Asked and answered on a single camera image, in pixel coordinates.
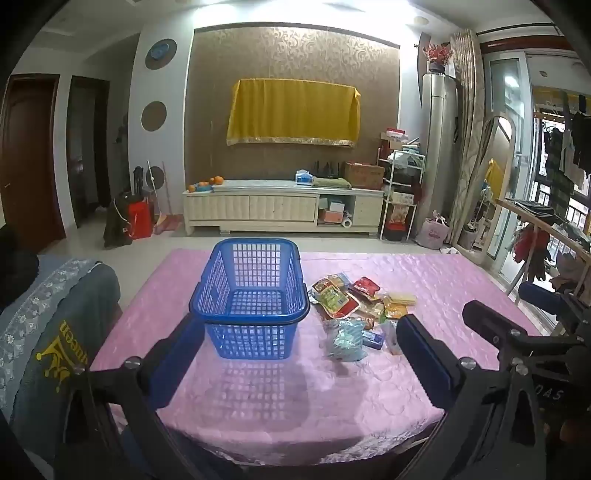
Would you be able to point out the wooden drying rack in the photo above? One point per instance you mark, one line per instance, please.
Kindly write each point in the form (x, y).
(535, 219)

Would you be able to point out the black router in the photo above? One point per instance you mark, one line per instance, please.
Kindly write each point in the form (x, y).
(327, 170)

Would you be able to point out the red hanging cloth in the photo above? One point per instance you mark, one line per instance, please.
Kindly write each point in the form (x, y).
(526, 244)

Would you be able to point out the yellow orange snack packet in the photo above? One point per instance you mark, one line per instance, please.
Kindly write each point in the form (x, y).
(396, 312)

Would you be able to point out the pink quilted tablecloth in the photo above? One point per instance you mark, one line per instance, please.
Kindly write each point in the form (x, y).
(277, 392)

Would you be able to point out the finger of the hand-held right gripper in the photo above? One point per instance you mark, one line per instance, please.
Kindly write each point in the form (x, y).
(494, 323)
(538, 295)

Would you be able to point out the small blue snack packet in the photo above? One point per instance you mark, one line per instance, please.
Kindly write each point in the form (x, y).
(373, 339)

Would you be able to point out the brown biscuit packet blue end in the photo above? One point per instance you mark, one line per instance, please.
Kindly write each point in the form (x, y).
(342, 278)

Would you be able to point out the large red green snack packet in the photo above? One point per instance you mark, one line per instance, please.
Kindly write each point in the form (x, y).
(334, 297)

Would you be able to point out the plain round wall decor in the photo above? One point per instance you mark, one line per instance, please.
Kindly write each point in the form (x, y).
(153, 116)

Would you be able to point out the pink bag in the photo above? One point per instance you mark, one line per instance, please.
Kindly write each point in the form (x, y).
(431, 233)

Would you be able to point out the black hanging gloves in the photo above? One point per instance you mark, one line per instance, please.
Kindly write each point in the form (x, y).
(538, 265)

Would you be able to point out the cardboard box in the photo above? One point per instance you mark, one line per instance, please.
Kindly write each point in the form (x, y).
(364, 175)

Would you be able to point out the cracker packet green end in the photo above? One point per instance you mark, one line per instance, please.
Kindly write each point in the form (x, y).
(369, 316)

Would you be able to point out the boxes in cabinet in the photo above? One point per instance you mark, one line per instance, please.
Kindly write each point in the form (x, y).
(331, 210)

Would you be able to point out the teal snack packet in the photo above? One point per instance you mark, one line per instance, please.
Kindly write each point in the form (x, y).
(346, 341)

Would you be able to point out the dark open doorway frame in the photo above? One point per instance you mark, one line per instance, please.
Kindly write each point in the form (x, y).
(87, 152)

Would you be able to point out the red flower vase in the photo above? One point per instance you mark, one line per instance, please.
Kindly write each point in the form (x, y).
(437, 54)

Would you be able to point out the patterned beige curtain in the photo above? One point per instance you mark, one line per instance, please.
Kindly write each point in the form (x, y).
(466, 115)

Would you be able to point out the brown wooden door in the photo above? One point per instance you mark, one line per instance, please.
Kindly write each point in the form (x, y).
(32, 161)

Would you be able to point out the grey printed sofa cover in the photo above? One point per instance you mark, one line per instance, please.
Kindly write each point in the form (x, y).
(60, 323)

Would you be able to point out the silver standing air conditioner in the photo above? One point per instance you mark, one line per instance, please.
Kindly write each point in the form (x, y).
(438, 138)

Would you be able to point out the blue bowl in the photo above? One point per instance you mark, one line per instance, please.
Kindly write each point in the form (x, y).
(203, 188)

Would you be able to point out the blue tissue box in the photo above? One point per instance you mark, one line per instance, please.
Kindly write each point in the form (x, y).
(304, 177)

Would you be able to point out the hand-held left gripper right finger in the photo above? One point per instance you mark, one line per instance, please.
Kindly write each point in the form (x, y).
(429, 364)

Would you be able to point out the small red snack packet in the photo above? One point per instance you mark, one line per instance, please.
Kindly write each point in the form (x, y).
(367, 286)

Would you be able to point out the black umbrella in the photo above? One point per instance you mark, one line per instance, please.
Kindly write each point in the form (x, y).
(138, 181)

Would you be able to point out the small yellow snack packet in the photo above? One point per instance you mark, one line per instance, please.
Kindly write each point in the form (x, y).
(401, 298)

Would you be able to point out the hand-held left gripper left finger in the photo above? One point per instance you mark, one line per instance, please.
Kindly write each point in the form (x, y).
(171, 364)

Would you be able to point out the hanging balcony clothes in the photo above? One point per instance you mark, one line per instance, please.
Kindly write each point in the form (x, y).
(570, 143)

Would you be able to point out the black bag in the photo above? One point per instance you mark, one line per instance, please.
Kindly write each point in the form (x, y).
(115, 221)

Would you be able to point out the cream television cabinet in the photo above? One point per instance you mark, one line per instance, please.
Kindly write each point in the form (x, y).
(277, 207)

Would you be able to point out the white shelf rack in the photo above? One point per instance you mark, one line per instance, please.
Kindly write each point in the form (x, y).
(400, 191)

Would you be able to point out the glass sliding door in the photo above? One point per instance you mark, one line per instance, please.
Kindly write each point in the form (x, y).
(508, 115)

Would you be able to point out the pink broom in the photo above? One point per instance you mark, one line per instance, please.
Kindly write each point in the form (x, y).
(168, 224)

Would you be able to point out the red bag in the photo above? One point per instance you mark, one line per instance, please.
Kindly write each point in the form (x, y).
(140, 219)

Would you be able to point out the blue plastic basket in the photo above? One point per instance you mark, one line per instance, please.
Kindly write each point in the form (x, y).
(251, 319)

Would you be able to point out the arched standing mirror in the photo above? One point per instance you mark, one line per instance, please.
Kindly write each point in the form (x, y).
(501, 147)

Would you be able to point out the round wall decor blue plate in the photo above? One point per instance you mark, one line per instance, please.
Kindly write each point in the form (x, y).
(160, 53)

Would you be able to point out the small round wall decor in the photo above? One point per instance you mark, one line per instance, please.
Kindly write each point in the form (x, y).
(156, 176)

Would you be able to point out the yellow cloth cover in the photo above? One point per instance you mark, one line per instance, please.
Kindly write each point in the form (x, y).
(295, 110)

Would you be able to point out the green cushion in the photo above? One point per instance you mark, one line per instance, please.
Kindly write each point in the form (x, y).
(331, 182)

